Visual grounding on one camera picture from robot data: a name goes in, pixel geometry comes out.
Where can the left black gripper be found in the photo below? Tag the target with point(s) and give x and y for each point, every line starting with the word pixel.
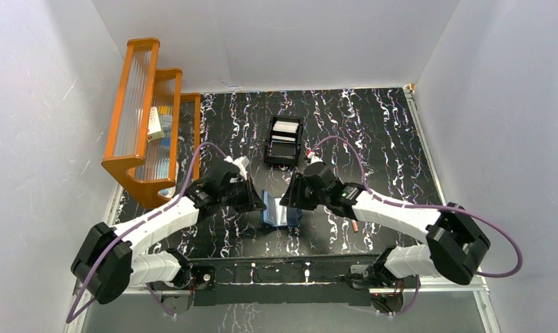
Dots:
pixel 249 193

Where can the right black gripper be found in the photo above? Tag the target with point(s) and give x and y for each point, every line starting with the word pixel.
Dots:
pixel 297 182

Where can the blue leather card holder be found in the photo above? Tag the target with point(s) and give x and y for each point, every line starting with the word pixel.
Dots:
pixel 278 216

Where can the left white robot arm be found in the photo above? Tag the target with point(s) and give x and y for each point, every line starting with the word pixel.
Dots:
pixel 111 259

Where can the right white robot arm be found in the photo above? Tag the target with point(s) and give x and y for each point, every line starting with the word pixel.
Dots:
pixel 450 244

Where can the black card box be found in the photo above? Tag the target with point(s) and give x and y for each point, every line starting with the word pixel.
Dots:
pixel 282 153

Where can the white card stack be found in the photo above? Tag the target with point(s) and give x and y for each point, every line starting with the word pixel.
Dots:
pixel 285 131

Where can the white orange pen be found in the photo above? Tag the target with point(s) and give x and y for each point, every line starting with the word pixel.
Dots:
pixel 355 226

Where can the orange wooden rack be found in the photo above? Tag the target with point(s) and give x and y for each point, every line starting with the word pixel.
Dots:
pixel 145 169

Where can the white red small box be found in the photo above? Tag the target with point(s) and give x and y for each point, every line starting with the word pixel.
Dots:
pixel 154 129

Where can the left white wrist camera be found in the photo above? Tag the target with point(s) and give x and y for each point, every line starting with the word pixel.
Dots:
pixel 240 162

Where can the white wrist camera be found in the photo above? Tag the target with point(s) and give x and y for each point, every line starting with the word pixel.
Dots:
pixel 240 162
pixel 311 158

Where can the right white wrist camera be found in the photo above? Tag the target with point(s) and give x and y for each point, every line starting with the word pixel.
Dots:
pixel 311 158

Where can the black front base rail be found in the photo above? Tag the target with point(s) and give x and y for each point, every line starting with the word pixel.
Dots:
pixel 345 279

